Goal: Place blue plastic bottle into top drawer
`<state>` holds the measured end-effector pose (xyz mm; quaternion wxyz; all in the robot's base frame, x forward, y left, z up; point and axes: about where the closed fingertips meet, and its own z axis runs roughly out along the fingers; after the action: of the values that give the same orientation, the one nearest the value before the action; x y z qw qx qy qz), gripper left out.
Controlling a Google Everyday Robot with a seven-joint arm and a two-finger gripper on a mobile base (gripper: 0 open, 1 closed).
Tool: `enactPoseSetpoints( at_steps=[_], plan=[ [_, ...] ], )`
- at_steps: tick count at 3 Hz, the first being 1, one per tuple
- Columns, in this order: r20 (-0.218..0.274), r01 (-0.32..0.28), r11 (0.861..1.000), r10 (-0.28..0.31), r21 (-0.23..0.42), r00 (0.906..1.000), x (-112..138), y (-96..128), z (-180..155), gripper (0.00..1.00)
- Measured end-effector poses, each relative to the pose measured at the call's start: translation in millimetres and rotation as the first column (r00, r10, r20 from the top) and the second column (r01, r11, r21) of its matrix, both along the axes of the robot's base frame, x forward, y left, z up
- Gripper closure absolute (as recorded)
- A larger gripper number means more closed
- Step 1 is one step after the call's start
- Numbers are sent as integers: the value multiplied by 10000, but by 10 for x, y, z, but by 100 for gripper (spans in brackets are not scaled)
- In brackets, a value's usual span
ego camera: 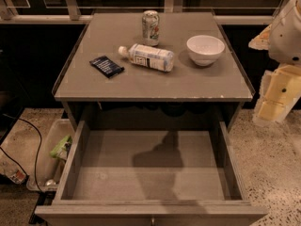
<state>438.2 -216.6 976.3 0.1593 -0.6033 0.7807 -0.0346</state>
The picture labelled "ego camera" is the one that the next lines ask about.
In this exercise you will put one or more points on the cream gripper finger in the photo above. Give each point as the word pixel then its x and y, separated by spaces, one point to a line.
pixel 279 92
pixel 261 41

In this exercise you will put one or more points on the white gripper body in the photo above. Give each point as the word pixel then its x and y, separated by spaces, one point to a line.
pixel 286 38

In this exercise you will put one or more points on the blue plastic bottle white cap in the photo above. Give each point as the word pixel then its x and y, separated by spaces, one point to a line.
pixel 150 57

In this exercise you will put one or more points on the open grey top drawer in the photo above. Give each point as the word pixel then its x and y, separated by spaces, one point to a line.
pixel 151 178

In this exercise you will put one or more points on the white ceramic bowl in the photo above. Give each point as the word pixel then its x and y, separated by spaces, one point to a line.
pixel 204 49

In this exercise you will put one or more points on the grey wooden cabinet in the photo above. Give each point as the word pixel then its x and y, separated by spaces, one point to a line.
pixel 223 81

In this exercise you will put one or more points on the white green soda can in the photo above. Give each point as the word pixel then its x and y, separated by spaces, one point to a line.
pixel 150 27

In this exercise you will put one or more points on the dark blue snack packet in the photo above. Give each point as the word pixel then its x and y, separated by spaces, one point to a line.
pixel 106 66

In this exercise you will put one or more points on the metal railing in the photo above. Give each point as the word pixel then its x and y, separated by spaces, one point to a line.
pixel 81 11

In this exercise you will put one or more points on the green bag in bin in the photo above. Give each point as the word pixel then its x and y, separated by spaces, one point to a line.
pixel 62 148

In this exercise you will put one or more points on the clear plastic bin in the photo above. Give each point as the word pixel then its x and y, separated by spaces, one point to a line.
pixel 49 169

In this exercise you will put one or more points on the small colourful packet on floor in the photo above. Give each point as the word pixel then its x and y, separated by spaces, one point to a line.
pixel 14 174

